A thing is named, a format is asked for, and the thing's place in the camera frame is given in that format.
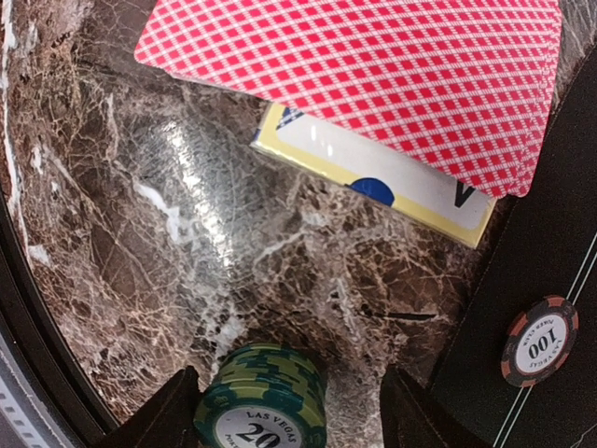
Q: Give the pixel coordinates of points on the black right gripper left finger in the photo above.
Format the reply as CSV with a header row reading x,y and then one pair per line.
x,y
165,420

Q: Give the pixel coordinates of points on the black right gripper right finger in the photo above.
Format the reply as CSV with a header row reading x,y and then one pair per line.
x,y
411,417

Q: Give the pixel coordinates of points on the green chip stack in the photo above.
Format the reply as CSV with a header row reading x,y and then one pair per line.
x,y
264,395

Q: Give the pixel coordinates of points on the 100 chips mat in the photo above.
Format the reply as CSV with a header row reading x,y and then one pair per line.
x,y
539,341

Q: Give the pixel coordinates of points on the red back card deck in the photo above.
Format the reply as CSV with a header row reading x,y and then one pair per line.
x,y
462,86

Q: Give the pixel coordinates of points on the round black poker mat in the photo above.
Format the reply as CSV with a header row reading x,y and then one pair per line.
x,y
547,248

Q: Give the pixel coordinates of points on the yellow card box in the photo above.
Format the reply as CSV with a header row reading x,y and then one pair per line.
x,y
438,201

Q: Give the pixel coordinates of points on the black front table rail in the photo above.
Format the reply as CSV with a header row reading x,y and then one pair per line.
x,y
41,353

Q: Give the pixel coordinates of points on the white cable duct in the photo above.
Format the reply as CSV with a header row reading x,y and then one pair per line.
x,y
18,419

